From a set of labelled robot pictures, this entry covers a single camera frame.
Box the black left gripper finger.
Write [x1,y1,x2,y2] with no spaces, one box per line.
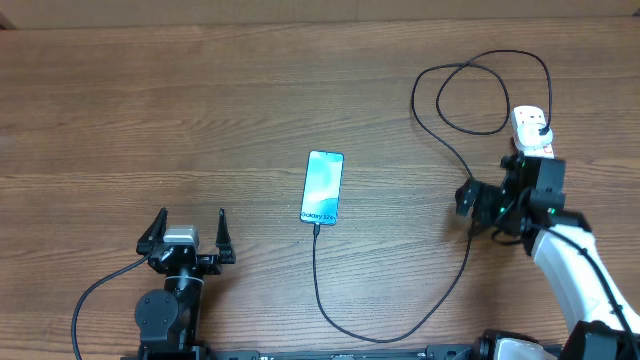
[136,207,168,256]
[216,208,236,264]

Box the white power strip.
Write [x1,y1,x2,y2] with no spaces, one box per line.
[510,105,554,159]

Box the blue Samsung Galaxy smartphone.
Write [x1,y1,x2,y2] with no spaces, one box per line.
[300,150,345,226]

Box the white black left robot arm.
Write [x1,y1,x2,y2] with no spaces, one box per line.
[134,208,236,359]

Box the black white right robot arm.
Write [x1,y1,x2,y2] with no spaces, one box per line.
[455,154,639,359]

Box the white charger adapter plug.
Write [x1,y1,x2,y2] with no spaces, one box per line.
[513,123,553,153]

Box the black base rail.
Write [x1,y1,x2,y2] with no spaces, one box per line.
[119,343,481,360]

